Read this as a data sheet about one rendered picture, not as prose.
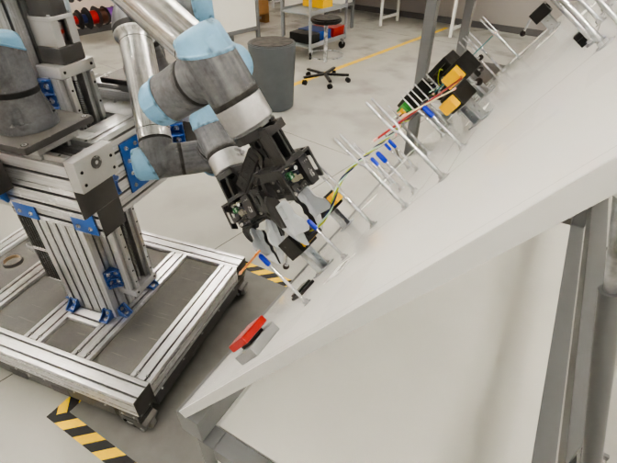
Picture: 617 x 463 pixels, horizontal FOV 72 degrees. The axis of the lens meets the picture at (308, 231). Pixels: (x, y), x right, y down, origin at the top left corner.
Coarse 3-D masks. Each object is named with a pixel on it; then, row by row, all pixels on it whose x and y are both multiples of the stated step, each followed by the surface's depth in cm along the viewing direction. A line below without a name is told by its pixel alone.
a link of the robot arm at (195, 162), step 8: (184, 144) 96; (192, 144) 96; (184, 152) 95; (192, 152) 95; (200, 152) 94; (184, 160) 95; (192, 160) 95; (200, 160) 96; (192, 168) 97; (200, 168) 97; (208, 168) 98
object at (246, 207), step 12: (228, 168) 84; (240, 168) 86; (228, 180) 84; (228, 192) 86; (240, 192) 83; (252, 192) 84; (228, 204) 84; (240, 204) 84; (252, 204) 83; (240, 216) 84; (252, 216) 83; (264, 216) 85
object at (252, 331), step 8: (256, 320) 62; (264, 320) 62; (248, 328) 61; (256, 328) 61; (240, 336) 61; (248, 336) 60; (256, 336) 61; (232, 344) 61; (240, 344) 60; (248, 344) 61
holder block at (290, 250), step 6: (288, 240) 75; (294, 240) 75; (312, 240) 76; (282, 246) 78; (288, 246) 77; (294, 246) 75; (300, 246) 75; (306, 246) 75; (288, 252) 78; (294, 252) 77; (300, 252) 75; (294, 258) 78
